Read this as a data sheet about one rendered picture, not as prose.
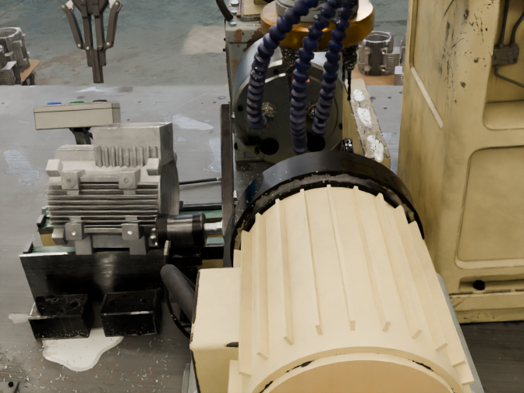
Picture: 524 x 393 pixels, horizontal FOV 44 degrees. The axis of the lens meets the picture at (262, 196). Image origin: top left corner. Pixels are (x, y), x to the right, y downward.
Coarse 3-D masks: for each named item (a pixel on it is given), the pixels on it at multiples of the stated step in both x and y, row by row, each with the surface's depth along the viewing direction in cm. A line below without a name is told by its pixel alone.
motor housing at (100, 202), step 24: (72, 168) 114; (96, 168) 114; (120, 168) 113; (144, 168) 113; (168, 168) 125; (48, 192) 113; (96, 192) 112; (120, 192) 112; (144, 192) 111; (168, 192) 127; (48, 216) 112; (72, 216) 112; (96, 216) 111; (120, 216) 111; (144, 216) 111; (72, 240) 119; (96, 240) 117; (120, 240) 116
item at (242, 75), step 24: (240, 72) 139; (312, 72) 131; (336, 72) 135; (240, 96) 133; (264, 96) 133; (288, 96) 133; (312, 96) 133; (336, 96) 134; (240, 120) 136; (288, 120) 136; (312, 120) 136; (336, 120) 136; (264, 144) 139; (288, 144) 139; (312, 144) 139; (336, 144) 140
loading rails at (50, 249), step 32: (32, 256) 119; (64, 256) 119; (96, 256) 119; (128, 256) 119; (160, 256) 119; (32, 288) 124; (64, 288) 124; (96, 288) 124; (128, 288) 124; (160, 288) 124
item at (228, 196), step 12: (228, 108) 116; (228, 120) 115; (228, 132) 114; (228, 144) 113; (228, 156) 113; (228, 168) 112; (228, 180) 111; (228, 192) 110; (228, 204) 109; (228, 216) 108
